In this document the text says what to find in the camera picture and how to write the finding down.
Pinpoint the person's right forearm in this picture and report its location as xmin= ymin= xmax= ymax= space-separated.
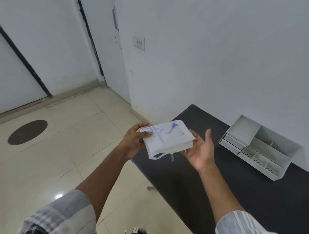
xmin=199 ymin=164 xmax=246 ymax=223

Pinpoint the grey desk organizer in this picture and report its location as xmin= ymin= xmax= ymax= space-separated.
xmin=218 ymin=114 xmax=304 ymax=181

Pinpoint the round dark floor cover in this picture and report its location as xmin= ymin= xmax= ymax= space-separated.
xmin=7 ymin=120 xmax=48 ymax=146

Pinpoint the white wall switch plate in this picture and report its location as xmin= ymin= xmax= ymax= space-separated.
xmin=133 ymin=36 xmax=146 ymax=51

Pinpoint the person's left forearm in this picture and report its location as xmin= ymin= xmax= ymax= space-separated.
xmin=76 ymin=147 xmax=132 ymax=222

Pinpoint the person's left hand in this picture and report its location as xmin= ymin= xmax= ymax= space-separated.
xmin=120 ymin=122 xmax=153 ymax=160

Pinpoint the metal door handle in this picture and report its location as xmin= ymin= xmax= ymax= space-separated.
xmin=112 ymin=7 xmax=119 ymax=31

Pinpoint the white door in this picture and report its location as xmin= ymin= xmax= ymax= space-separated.
xmin=0 ymin=25 xmax=52 ymax=114
xmin=81 ymin=0 xmax=132 ymax=104

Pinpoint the grey organizer drawer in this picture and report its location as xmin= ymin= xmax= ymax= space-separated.
xmin=219 ymin=139 xmax=242 ymax=155
xmin=223 ymin=133 xmax=248 ymax=150

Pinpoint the white glove packet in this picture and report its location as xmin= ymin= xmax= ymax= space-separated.
xmin=139 ymin=120 xmax=196 ymax=161

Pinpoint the person's right hand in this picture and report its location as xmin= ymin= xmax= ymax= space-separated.
xmin=182 ymin=128 xmax=216 ymax=174

